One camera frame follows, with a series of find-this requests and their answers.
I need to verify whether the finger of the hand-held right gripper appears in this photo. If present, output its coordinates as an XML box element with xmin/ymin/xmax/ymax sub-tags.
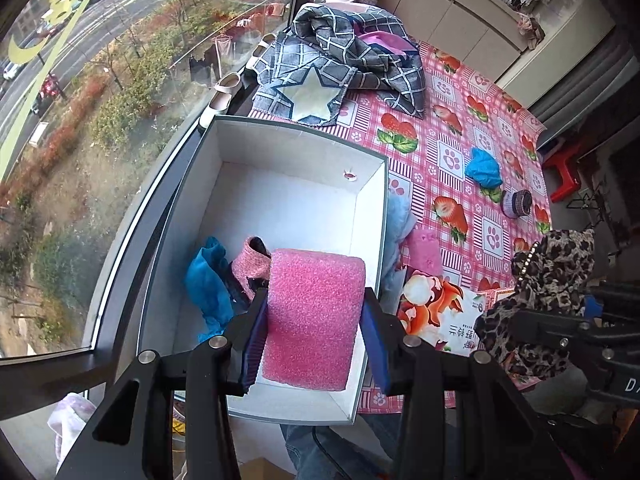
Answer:
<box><xmin>510</xmin><ymin>309</ymin><xmax>640</xmax><ymax>407</ymax></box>
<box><xmin>582</xmin><ymin>281</ymin><xmax>640</xmax><ymax>322</ymax></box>

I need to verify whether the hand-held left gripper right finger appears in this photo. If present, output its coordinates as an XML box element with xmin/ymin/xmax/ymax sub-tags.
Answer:
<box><xmin>359</xmin><ymin>286</ymin><xmax>568</xmax><ymax>480</ymax></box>

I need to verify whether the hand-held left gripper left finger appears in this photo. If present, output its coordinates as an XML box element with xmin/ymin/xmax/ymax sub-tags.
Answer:
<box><xmin>55</xmin><ymin>286</ymin><xmax>272</xmax><ymax>480</ymax></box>

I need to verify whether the large pink sponge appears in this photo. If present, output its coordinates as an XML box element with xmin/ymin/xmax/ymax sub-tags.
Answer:
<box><xmin>261</xmin><ymin>247</ymin><xmax>368</xmax><ymax>391</ymax></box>

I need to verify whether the blue sock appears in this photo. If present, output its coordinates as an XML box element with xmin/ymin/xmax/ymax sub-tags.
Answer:
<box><xmin>465</xmin><ymin>147</ymin><xmax>503</xmax><ymax>190</ymax></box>
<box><xmin>185</xmin><ymin>236</ymin><xmax>236</xmax><ymax>343</ymax></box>

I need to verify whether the pink navy fuzzy sock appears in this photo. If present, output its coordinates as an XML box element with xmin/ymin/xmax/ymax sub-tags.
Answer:
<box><xmin>227</xmin><ymin>236</ymin><xmax>273</xmax><ymax>306</ymax></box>

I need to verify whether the white cardboard box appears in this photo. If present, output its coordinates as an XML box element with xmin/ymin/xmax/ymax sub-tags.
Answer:
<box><xmin>136</xmin><ymin>115</ymin><xmax>390</xmax><ymax>425</ymax></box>

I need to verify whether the printed paper bag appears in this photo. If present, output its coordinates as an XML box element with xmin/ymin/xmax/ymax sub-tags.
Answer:
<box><xmin>397</xmin><ymin>270</ymin><xmax>516</xmax><ymax>358</ymax></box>

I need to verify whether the black metal rack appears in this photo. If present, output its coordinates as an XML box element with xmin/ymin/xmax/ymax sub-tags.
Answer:
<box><xmin>565</xmin><ymin>187</ymin><xmax>621</xmax><ymax>231</ymax></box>

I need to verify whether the small pink sponge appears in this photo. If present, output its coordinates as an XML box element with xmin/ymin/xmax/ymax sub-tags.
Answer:
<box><xmin>402</xmin><ymin>229</ymin><xmax>445</xmax><ymax>277</ymax></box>

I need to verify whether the light blue fluffy cloth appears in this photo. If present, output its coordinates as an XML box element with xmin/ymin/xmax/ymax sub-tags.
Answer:
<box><xmin>385</xmin><ymin>192</ymin><xmax>417</xmax><ymax>273</ymax></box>

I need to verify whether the person's jeans leg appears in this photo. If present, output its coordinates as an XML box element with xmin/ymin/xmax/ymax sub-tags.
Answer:
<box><xmin>280</xmin><ymin>410</ymin><xmax>401</xmax><ymax>480</ymax></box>

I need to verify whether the striped rolled sock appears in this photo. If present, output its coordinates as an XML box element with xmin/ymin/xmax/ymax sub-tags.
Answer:
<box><xmin>501</xmin><ymin>189</ymin><xmax>533</xmax><ymax>219</ymax></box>

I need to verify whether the red plastic stool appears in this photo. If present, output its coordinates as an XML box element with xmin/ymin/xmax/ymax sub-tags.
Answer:
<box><xmin>542</xmin><ymin>140</ymin><xmax>588</xmax><ymax>203</ymax></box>

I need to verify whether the white plastic bag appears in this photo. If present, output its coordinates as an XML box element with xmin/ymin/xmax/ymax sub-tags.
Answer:
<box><xmin>47</xmin><ymin>392</ymin><xmax>96</xmax><ymax>461</ymax></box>

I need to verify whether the grey curtain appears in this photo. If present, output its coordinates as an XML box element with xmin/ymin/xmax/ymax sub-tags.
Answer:
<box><xmin>530</xmin><ymin>35</ymin><xmax>640</xmax><ymax>136</ymax></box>

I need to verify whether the white shoe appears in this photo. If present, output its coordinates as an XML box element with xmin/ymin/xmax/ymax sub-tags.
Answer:
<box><xmin>196</xmin><ymin>91</ymin><xmax>236</xmax><ymax>133</ymax></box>
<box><xmin>244</xmin><ymin>32</ymin><xmax>278</xmax><ymax>77</ymax></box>
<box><xmin>212</xmin><ymin>72</ymin><xmax>248</xmax><ymax>111</ymax></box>

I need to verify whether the pink strawberry tablecloth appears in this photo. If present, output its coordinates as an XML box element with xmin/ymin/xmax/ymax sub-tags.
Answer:
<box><xmin>247</xmin><ymin>42</ymin><xmax>553</xmax><ymax>411</ymax></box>

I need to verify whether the grey plaid star cloth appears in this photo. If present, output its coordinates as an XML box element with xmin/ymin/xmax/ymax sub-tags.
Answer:
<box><xmin>250</xmin><ymin>4</ymin><xmax>427</xmax><ymax>125</ymax></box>

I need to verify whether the purple pink garment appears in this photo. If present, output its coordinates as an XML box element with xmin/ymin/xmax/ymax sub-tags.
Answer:
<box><xmin>352</xmin><ymin>27</ymin><xmax>418</xmax><ymax>63</ymax></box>

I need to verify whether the white cabinet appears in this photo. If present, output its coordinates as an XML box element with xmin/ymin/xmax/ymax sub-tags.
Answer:
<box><xmin>380</xmin><ymin>0</ymin><xmax>616</xmax><ymax>91</ymax></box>

